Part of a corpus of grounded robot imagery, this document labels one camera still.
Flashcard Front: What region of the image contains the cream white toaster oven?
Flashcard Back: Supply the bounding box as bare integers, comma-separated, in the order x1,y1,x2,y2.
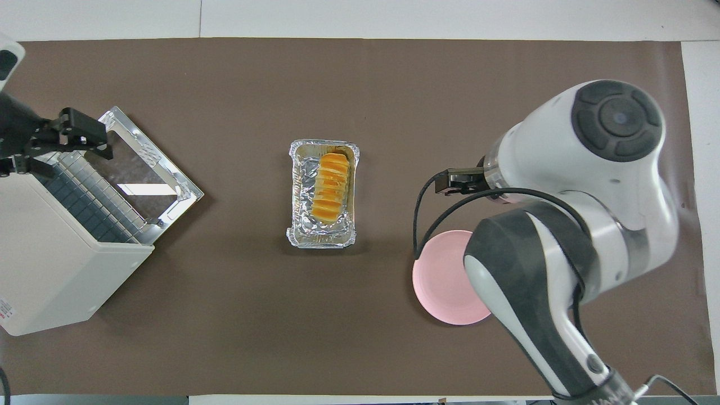
0,157,156,337

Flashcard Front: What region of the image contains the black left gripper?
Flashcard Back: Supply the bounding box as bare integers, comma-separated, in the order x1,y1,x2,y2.
0,92,114,178

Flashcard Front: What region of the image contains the glass oven door metal frame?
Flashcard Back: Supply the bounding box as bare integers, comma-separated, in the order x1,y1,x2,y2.
75,106,205,232

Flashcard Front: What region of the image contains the metal wire oven rack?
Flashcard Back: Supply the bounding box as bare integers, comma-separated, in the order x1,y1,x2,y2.
34,150,156,246

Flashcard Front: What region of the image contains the brown table mat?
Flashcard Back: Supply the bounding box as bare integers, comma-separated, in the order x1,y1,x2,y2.
0,38,718,397

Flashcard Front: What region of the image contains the pink round plate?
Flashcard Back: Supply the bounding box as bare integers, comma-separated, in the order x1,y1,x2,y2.
412,230,493,326

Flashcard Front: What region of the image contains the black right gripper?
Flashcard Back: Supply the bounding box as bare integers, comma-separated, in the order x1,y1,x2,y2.
434,166,490,197

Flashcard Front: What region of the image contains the sliced golden bread loaf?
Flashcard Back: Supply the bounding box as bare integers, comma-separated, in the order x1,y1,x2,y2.
310,152,350,224

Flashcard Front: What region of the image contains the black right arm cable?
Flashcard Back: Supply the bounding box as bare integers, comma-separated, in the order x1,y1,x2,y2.
413,171,598,339

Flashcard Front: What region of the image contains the aluminium foil tray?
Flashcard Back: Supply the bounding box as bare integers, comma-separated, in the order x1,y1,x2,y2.
286,139,361,249

